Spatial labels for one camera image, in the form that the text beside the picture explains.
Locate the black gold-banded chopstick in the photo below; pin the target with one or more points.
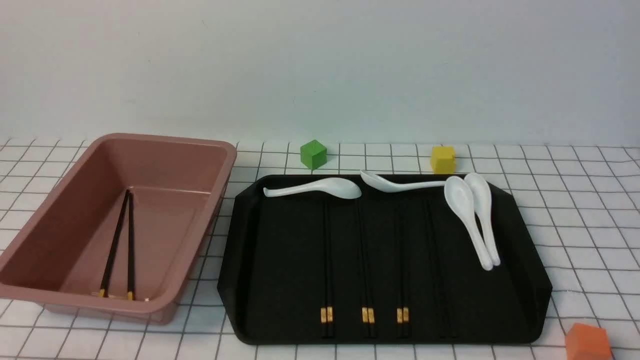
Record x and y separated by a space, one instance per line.
324 311
330 311
404 270
398 236
131 248
109 264
371 313
366 297

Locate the white ceramic spoon left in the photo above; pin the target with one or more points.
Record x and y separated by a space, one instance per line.
335 186

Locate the white ceramic spoon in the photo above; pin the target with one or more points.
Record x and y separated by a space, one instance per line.
335 186
459 198
482 196
383 185

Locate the green cube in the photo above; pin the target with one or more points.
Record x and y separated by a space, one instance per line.
313 154

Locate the white ceramic spoon middle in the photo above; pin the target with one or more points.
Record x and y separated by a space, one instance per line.
383 185

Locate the black plastic tray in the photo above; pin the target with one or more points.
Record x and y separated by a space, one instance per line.
272 277

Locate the yellow cube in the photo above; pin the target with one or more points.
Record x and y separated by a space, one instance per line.
443 160

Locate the white ceramic spoon front right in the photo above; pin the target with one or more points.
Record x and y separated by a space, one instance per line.
459 198

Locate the plain black chopstick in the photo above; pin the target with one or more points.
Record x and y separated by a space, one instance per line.
446 328

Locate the white ceramic spoon far right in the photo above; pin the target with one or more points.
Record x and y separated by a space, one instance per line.
482 196

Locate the black gold-banded chopstick in bin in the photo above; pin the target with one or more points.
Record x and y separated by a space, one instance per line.
131 248
109 264

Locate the pink plastic bin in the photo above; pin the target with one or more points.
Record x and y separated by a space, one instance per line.
58 258

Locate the orange cube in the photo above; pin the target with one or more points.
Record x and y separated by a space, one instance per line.
587 342

